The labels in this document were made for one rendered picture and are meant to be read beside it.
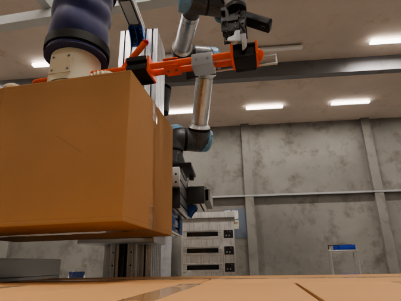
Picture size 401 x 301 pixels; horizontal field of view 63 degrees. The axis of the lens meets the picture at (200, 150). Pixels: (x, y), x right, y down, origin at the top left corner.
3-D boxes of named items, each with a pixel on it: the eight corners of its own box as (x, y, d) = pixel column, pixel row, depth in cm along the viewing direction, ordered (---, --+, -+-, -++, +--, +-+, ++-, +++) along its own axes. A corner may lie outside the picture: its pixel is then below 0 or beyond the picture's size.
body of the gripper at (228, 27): (224, 46, 112) (222, 18, 116) (249, 43, 111) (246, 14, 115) (221, 32, 105) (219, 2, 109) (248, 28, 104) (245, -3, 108)
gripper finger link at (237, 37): (228, 52, 101) (227, 37, 107) (247, 49, 100) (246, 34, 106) (227, 43, 99) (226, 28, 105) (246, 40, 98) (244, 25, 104)
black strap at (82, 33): (28, 42, 111) (30, 32, 112) (68, 78, 132) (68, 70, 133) (89, 32, 106) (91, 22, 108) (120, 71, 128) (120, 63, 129)
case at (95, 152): (-94, 232, 85) (-57, 95, 98) (17, 242, 122) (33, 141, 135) (122, 221, 74) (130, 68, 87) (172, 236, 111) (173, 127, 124)
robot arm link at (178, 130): (159, 153, 174) (160, 130, 179) (184, 154, 177) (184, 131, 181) (161, 146, 163) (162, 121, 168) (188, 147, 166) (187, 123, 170)
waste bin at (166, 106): (147, 108, 768) (148, 83, 791) (151, 117, 817) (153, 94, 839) (169, 108, 766) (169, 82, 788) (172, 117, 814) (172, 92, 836)
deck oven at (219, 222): (178, 290, 769) (178, 212, 827) (185, 286, 872) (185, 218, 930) (238, 289, 756) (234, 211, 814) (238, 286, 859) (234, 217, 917)
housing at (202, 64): (190, 65, 104) (190, 53, 105) (195, 77, 110) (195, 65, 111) (212, 62, 102) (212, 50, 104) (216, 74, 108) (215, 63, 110)
